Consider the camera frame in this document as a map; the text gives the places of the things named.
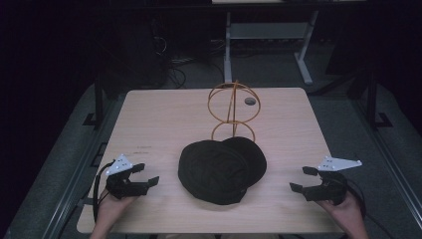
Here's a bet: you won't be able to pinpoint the white metal desk frame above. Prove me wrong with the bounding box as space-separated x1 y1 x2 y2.
223 10 319 86

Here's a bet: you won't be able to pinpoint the black cap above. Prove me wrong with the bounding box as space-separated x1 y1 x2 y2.
177 135 268 206

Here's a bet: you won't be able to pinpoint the person's right hand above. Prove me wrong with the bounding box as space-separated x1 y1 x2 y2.
315 191 366 234

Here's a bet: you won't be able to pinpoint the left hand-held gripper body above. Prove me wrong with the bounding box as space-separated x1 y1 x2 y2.
105 153 149 200

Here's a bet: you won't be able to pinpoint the orange wire hat stand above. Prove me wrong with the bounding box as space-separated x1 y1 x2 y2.
207 80 262 143

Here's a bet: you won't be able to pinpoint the person's left hand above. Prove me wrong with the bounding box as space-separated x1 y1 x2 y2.
94 188 137 233

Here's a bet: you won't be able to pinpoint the black floor cables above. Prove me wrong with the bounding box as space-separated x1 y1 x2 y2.
163 56 197 90

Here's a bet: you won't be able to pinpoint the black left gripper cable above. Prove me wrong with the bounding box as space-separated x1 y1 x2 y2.
92 160 115 223

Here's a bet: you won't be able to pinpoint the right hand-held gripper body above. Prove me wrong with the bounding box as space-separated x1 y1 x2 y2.
303 155 363 205

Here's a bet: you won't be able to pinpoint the black metal stand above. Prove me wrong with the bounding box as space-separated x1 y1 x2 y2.
364 64 393 130
83 74 106 127

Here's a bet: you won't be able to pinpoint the grey metal frame rail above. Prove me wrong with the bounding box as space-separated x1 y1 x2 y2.
41 96 125 239
349 98 422 231

